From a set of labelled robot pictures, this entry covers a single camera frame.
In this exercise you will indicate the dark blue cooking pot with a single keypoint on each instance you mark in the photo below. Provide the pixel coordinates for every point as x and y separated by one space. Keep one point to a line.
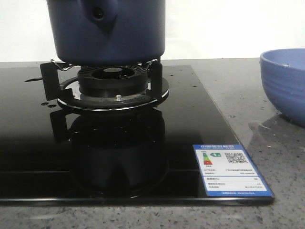
107 32

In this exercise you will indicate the blue ribbed bowl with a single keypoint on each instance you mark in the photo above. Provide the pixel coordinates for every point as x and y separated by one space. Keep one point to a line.
283 81

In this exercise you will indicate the black metal pot support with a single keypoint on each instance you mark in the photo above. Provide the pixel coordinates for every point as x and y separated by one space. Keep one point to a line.
68 95

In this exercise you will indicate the black round gas burner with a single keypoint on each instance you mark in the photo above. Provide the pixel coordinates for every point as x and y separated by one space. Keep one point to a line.
111 81

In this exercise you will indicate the blue energy label sticker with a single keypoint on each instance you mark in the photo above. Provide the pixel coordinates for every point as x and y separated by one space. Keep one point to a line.
228 171

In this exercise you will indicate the black glass gas stove top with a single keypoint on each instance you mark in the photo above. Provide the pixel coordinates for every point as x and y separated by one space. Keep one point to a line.
51 156

